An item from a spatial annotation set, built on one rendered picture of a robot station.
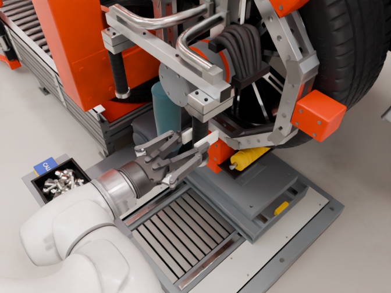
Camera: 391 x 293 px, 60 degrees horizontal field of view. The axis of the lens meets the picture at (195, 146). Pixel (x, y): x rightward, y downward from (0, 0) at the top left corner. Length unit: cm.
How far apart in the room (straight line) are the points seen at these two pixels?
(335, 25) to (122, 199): 56
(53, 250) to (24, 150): 146
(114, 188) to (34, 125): 158
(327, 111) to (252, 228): 75
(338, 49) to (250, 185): 79
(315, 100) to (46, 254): 63
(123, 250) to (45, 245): 14
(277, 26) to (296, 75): 11
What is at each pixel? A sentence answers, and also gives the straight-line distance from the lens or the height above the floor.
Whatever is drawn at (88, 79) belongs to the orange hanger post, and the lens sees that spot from 129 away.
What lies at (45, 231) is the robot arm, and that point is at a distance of 64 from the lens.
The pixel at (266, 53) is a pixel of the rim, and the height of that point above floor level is 88.
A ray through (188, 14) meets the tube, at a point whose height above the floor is 101.
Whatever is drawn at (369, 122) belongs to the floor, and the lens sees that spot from 225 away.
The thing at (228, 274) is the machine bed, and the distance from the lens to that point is 142.
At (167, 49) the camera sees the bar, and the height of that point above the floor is 98.
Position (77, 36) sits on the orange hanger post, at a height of 82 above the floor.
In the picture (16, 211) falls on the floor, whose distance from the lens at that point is 183.
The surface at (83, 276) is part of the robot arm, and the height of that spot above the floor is 92.
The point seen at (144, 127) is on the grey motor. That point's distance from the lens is 142.
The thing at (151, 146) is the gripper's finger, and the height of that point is 84.
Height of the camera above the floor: 140
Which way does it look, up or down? 48 degrees down
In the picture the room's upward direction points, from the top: straight up
